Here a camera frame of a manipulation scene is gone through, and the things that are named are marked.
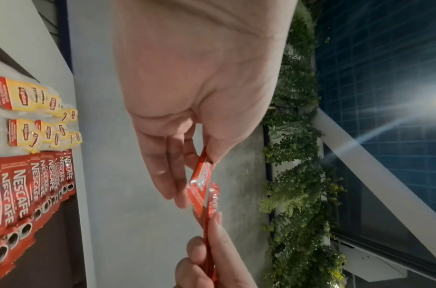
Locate person's right hand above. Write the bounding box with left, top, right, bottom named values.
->
left=174, top=211, right=258, bottom=288

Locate person's left hand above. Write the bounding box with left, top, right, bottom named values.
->
left=111, top=0, right=298, bottom=210

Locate brown plastic tray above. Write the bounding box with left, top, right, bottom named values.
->
left=0, top=37, right=89, bottom=288

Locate row of red Nescafe sachets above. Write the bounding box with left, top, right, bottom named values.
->
left=0, top=149, right=77, bottom=279

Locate large glass window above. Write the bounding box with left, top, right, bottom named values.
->
left=310, top=0, right=436, bottom=288

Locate green plant wall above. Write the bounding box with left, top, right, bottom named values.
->
left=258, top=0, right=349, bottom=288

